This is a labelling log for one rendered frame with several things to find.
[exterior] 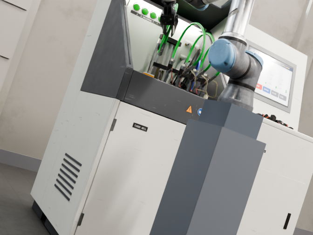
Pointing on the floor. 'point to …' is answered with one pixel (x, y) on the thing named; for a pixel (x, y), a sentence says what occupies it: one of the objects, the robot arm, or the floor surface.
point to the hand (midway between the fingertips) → (169, 33)
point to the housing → (68, 105)
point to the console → (277, 153)
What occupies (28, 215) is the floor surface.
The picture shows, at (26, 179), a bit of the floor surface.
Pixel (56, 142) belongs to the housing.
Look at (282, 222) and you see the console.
